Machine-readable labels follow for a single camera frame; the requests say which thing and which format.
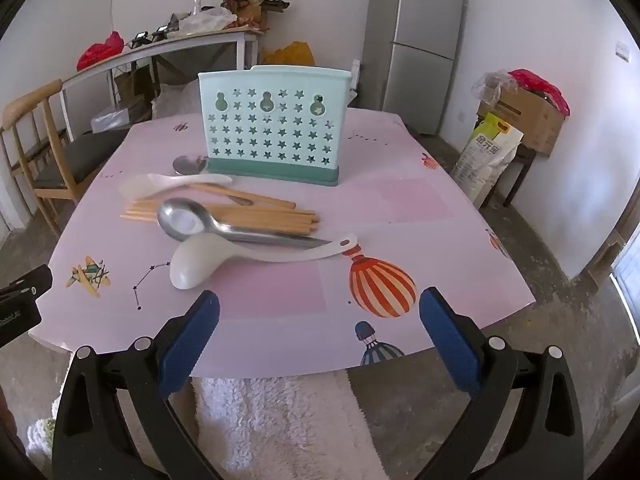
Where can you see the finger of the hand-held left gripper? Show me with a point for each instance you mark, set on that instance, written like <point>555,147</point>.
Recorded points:
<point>30,282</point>

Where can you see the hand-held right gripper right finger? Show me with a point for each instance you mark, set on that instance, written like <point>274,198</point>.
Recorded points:
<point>447,340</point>

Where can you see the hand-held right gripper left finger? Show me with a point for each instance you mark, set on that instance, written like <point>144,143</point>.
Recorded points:
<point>192,340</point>

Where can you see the white plastic ladle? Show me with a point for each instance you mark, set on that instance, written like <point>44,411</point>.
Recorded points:
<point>195,265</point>

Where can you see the large metal ladle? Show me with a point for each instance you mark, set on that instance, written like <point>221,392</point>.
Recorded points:
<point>220,227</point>

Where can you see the bundle of wooden chopsticks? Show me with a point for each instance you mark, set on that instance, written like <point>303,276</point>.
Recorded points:
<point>280,217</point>

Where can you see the white plastic spoon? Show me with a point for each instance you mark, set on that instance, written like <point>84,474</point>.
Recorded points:
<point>145,185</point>

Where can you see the single wooden chopstick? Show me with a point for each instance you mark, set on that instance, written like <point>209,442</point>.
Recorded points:
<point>270,201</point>

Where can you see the small metal spoon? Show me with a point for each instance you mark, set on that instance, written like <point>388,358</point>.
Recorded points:
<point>187,164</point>

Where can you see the teal star-cutout utensil holder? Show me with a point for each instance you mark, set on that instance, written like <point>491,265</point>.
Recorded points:
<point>275,125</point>

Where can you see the white fluffy cloth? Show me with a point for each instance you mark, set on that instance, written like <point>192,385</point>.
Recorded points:
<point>280,425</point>

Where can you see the wooden chair with dark seat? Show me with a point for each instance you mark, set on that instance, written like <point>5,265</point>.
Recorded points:
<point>75,157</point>

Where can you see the white and yellow rice bag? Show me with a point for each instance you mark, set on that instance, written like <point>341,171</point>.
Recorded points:
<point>482,160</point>

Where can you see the dark wooden stool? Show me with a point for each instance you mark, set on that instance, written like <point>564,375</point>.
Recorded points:
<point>520,170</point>

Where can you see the grey box in plastic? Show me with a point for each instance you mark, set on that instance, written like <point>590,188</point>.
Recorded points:
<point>117,119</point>

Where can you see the white woven sack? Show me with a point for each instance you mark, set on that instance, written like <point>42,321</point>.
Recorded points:
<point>172,100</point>

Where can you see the large cardboard box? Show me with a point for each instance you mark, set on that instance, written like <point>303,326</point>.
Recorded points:
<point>530,115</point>

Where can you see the red plastic bag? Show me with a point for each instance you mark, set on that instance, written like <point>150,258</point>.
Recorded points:
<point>100,52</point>

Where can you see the crumpled clear plastic wrap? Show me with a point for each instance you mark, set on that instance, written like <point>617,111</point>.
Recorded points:
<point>492,85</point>

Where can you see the black handheld device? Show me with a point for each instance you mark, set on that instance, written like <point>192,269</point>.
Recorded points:
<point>139,40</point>
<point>161,33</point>

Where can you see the red bag on cardboard box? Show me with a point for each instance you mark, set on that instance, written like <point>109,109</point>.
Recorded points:
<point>530,80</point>

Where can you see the white side table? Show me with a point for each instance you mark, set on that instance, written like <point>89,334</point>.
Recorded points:
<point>200,39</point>

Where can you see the yellow plastic bag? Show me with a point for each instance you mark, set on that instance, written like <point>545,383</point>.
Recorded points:
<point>290,54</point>

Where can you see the silver refrigerator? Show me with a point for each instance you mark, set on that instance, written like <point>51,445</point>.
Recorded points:
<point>415,35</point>

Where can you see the clear plastic bag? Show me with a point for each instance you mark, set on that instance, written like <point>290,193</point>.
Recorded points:
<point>205,21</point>

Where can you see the glass bottle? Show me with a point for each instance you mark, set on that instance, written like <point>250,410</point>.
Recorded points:
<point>196,6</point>

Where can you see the cluttered brown packaging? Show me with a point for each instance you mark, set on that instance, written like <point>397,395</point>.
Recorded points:
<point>250,7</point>

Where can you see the white wall switch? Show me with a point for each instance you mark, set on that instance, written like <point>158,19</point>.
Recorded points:
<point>623,51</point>

